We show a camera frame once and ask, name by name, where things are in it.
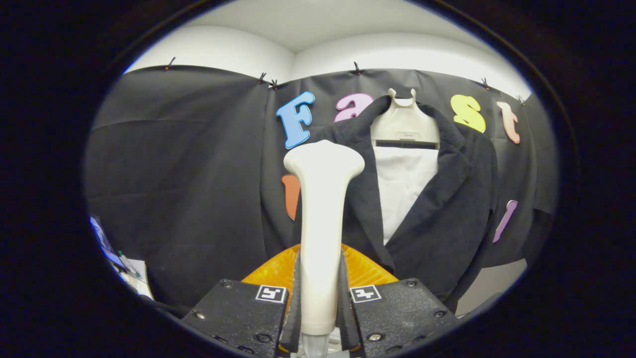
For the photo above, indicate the white garment steamer head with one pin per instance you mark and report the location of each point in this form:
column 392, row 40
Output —
column 320, row 223

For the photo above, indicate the grey cabinet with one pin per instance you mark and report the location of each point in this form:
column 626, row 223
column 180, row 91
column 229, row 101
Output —
column 492, row 286

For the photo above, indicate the white plastic clothes hanger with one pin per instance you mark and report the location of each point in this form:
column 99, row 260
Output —
column 403, row 124

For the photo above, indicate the white shirt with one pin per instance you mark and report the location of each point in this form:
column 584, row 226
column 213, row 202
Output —
column 402, row 189

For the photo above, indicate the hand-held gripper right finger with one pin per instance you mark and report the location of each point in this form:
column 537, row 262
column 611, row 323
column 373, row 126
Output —
column 346, row 323

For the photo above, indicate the blue lit screen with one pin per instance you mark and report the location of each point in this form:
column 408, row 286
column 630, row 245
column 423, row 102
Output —
column 104, row 241

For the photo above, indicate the black suit jacket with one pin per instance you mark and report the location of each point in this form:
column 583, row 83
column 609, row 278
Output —
column 447, row 209

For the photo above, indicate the white paper sheets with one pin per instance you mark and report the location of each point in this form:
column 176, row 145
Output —
column 139, row 281

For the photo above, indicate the black backdrop cloth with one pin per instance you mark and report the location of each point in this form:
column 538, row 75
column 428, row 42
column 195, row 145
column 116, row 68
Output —
column 174, row 174

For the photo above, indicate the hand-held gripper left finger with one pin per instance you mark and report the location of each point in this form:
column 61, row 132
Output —
column 294, row 323

